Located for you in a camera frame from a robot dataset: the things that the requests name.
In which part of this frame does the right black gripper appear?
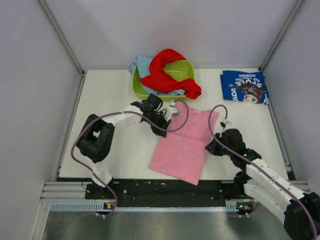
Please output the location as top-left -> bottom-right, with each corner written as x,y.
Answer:
205,132 -> 235,157

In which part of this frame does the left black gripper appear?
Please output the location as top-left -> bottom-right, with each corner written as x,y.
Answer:
145,111 -> 171,137

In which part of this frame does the pink t shirt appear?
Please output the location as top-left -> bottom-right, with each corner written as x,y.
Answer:
148,102 -> 219,186

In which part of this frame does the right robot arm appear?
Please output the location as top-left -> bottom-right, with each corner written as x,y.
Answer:
206,128 -> 320,240

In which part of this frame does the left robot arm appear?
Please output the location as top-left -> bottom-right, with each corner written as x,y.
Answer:
71,93 -> 180,199

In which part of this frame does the red t shirt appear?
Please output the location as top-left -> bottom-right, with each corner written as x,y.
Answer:
139,48 -> 202,100

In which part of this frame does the green plastic basin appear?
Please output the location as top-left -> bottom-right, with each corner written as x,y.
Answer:
132,60 -> 195,102

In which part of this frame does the folded blue printed t shirt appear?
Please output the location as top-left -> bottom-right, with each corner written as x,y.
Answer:
220,70 -> 270,105

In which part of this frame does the light blue t shirt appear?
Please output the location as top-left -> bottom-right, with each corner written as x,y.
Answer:
129,54 -> 185,96

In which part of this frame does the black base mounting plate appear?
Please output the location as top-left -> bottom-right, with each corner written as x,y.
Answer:
84,179 -> 252,208

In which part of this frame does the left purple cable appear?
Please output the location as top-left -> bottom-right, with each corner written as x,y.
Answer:
70,100 -> 190,218

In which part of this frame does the purple cable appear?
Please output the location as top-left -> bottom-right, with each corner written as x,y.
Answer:
207,104 -> 319,240
70,100 -> 190,218

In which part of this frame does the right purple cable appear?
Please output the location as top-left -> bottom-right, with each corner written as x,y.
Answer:
207,104 -> 319,240

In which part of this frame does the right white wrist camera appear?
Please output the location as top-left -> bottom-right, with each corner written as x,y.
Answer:
220,119 -> 232,130

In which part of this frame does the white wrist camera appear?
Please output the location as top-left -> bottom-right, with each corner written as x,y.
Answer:
166,100 -> 180,119
220,119 -> 232,130

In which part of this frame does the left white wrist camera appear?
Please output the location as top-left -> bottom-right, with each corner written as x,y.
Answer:
166,100 -> 180,119

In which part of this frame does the aluminium frame rail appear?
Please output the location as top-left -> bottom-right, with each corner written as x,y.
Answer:
39,181 -> 313,201

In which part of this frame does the grey slotted cable duct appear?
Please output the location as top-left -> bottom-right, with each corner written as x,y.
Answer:
50,201 -> 239,213

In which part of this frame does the left aluminium corner post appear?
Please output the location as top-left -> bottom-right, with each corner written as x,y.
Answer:
36,0 -> 85,76

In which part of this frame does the aluminium corner post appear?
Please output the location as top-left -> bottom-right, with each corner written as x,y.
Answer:
36,0 -> 85,76
258,0 -> 306,72

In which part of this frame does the right aluminium corner post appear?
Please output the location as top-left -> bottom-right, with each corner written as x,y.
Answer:
258,0 -> 306,72

